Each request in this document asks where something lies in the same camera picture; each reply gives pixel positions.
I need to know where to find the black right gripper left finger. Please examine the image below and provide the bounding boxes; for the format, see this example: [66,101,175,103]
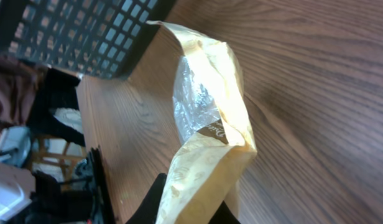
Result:
[126,173,167,224]

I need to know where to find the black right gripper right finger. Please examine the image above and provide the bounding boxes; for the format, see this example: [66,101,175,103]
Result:
[209,202,240,224]

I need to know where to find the beans packet with barcode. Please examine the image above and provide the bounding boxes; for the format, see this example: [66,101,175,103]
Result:
[157,22,257,223]

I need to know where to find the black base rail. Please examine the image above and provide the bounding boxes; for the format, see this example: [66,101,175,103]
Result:
[87,148,116,224]

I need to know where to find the grey plastic shopping basket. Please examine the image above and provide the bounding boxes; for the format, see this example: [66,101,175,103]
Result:
[0,0,175,79]

